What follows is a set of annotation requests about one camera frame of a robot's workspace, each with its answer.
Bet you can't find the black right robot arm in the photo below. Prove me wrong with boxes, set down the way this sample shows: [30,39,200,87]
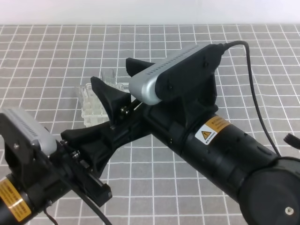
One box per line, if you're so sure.
[91,56,300,225]

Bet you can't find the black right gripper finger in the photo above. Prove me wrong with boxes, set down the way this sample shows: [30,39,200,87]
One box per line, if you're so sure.
[90,76,131,124]
[126,58,154,77]

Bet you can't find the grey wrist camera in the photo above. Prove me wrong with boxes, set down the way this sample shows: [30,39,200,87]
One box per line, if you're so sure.
[1,107,57,156]
[128,44,224,105]

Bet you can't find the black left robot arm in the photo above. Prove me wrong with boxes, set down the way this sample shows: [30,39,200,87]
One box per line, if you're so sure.
[0,118,133,225]

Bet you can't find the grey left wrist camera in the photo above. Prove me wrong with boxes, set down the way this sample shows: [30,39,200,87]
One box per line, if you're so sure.
[1,107,57,156]

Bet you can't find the white plastic test tube rack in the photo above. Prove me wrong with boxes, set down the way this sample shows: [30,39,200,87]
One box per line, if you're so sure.
[79,81,132,128]

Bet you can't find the clear test tube in rack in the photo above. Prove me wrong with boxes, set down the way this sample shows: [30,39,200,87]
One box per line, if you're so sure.
[116,83,128,93]
[86,83,100,115]

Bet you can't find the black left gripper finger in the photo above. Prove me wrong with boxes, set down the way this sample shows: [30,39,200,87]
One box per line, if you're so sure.
[61,122,131,177]

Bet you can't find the black left camera cable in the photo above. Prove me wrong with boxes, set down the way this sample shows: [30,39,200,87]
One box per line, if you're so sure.
[43,185,113,225]

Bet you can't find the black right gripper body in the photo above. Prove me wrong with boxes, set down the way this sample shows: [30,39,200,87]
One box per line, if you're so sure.
[110,99,188,155]

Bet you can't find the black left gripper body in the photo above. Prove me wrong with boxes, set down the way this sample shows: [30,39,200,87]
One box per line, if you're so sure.
[23,136,112,212]

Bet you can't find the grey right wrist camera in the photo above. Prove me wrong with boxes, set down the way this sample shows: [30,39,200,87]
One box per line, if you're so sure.
[128,44,224,105]

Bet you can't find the clear leaning test tube left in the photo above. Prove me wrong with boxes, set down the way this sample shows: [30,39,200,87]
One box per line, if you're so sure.
[75,85,85,109]

